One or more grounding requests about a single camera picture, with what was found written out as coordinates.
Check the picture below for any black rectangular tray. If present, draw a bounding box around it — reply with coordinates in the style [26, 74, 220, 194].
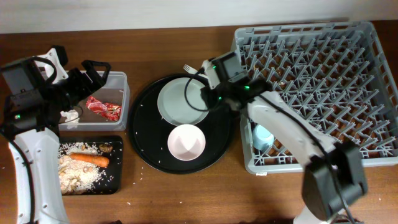
[57, 134, 124, 197]

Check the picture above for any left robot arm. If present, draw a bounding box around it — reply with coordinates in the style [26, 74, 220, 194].
[1, 56, 111, 223]

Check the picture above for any clear plastic bin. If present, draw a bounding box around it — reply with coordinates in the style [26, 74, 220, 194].
[58, 72, 130, 131]

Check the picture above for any light blue cup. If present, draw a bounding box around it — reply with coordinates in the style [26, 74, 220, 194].
[252, 124, 275, 151]

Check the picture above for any grey plate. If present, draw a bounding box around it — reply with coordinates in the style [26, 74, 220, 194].
[157, 77, 208, 126]

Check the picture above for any red snack wrapper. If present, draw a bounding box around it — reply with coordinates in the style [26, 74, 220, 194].
[86, 96, 122, 121]

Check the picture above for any pink bowl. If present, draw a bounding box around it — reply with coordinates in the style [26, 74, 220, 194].
[167, 124, 206, 161]

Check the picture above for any white plastic fork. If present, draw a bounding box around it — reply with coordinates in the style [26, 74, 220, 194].
[183, 64, 197, 75]

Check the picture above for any white tissue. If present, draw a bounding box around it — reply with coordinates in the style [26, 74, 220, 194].
[60, 110, 80, 129]

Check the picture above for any food scraps and rice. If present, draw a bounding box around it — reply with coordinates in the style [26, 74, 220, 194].
[58, 141, 121, 196]

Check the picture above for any orange carrot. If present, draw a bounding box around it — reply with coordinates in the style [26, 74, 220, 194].
[69, 153, 109, 167]

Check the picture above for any grey dishwasher rack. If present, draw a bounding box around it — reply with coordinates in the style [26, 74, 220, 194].
[231, 22, 397, 167]

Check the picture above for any round black serving tray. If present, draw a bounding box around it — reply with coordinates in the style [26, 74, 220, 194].
[127, 73, 236, 174]

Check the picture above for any brown food chunk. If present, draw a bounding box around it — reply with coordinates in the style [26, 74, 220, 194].
[98, 144, 113, 154]

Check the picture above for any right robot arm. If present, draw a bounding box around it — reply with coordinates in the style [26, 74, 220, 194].
[201, 80, 368, 223]

